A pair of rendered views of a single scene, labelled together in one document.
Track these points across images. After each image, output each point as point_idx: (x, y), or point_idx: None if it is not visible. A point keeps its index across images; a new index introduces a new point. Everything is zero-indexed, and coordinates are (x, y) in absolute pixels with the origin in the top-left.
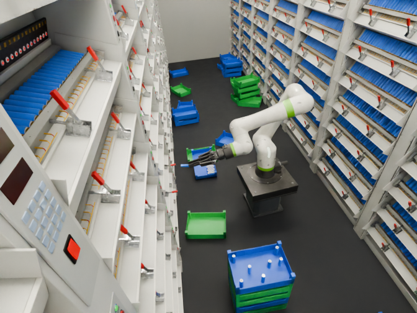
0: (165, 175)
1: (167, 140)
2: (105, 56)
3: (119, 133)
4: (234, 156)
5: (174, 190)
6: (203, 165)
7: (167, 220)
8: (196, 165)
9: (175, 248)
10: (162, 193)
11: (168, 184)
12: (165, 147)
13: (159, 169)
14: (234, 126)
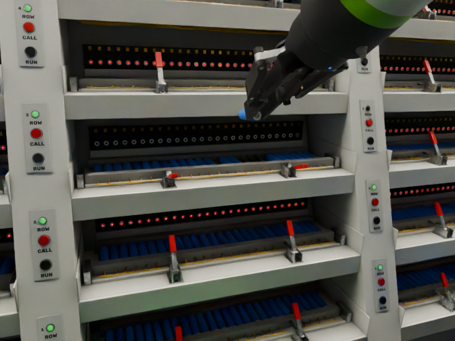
0: (256, 179)
1: (420, 168)
2: None
3: None
4: (344, 4)
5: (354, 333)
6: (248, 88)
7: (9, 149)
8: (249, 100)
9: (15, 300)
10: (26, 48)
11: (221, 185)
12: (352, 143)
13: (162, 78)
14: None
